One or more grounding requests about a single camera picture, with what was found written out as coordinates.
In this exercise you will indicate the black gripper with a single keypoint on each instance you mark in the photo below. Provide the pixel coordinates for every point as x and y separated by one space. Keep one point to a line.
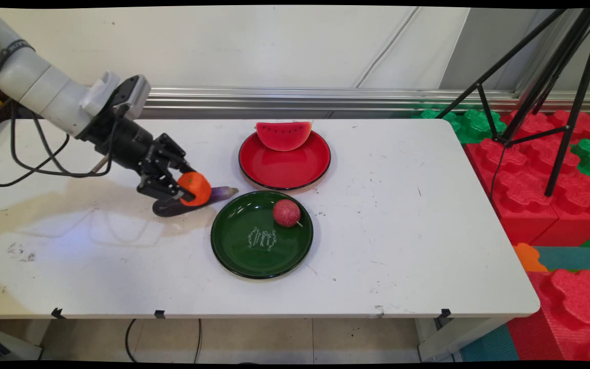
126 143

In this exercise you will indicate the orange toy tangerine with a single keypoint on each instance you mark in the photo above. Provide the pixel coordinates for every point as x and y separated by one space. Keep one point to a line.
196 188

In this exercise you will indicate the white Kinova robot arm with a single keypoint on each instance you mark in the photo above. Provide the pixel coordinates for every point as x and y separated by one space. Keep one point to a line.
44 87

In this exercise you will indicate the purple toy eggplant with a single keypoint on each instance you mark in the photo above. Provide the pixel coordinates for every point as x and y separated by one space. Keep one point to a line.
169 210

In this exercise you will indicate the red plate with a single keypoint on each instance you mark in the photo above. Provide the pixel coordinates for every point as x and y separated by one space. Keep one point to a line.
285 166

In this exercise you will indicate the toy watermelon slice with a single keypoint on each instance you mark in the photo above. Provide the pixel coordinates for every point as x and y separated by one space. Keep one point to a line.
283 136

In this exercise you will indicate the red round toy fruit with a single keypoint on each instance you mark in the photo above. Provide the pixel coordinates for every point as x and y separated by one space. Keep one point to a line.
286 212

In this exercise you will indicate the dark green plate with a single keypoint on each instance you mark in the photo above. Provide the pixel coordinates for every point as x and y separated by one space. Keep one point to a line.
261 256

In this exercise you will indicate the white table leg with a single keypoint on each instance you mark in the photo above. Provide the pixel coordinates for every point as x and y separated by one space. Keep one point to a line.
11 346
459 338

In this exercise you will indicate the large red foam block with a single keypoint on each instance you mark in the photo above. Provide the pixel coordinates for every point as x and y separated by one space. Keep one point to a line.
518 200

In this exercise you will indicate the teal foam mat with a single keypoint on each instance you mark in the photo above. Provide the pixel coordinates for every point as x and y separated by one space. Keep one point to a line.
489 346
574 258

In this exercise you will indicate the orange foam piece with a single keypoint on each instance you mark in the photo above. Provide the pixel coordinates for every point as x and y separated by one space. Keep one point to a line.
529 259

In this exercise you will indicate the black tripod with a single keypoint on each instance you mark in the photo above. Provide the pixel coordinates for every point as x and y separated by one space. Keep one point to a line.
577 102

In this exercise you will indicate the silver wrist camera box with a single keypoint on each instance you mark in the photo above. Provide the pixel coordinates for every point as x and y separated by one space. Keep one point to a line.
133 95

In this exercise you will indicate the aluminium wall rail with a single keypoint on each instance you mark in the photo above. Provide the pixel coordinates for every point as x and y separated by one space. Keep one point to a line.
300 97

